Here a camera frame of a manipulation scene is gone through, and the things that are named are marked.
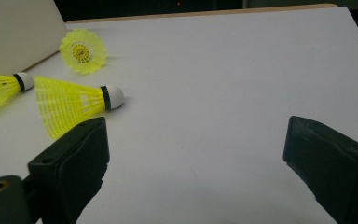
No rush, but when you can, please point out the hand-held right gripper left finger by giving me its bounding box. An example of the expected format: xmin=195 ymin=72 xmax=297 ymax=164
xmin=27 ymin=116 xmax=110 ymax=224

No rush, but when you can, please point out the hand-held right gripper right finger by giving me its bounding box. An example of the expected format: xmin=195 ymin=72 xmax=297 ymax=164
xmin=282 ymin=115 xmax=358 ymax=224

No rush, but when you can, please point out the white board sheet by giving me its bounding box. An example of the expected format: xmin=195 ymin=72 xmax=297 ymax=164
xmin=0 ymin=6 xmax=358 ymax=224

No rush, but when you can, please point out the white plastic storage bin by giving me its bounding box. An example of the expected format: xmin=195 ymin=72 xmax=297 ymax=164
xmin=0 ymin=0 xmax=69 ymax=76

